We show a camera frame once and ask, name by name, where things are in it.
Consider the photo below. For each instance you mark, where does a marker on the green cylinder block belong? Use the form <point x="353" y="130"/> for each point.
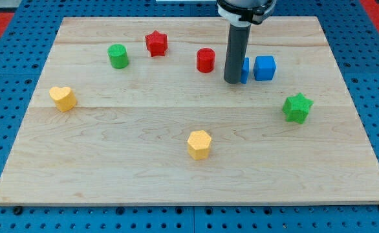
<point x="118" y="57"/>

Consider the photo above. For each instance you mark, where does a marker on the blue block behind rod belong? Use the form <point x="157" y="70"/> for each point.
<point x="245" y="70"/>

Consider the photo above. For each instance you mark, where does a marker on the wooden board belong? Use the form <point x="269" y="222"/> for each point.
<point x="125" y="141"/>

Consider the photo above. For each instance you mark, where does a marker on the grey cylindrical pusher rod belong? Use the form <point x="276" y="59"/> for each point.
<point x="235" y="53"/>

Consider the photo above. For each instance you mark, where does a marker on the red star block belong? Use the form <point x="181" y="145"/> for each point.
<point x="156" y="43"/>

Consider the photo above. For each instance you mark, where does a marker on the blue cube block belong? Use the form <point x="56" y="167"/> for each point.
<point x="264" y="68"/>

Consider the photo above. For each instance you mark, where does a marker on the red cylinder block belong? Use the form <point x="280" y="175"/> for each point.
<point x="205" y="60"/>

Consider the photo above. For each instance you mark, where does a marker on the green star block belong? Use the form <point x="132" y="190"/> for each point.
<point x="297" y="108"/>

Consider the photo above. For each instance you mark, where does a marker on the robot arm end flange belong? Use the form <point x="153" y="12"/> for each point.
<point x="243" y="13"/>

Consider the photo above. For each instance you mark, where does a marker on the yellow heart block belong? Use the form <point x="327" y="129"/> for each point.
<point x="63" y="97"/>

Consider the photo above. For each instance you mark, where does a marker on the yellow hexagon block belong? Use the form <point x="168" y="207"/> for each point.
<point x="199" y="144"/>

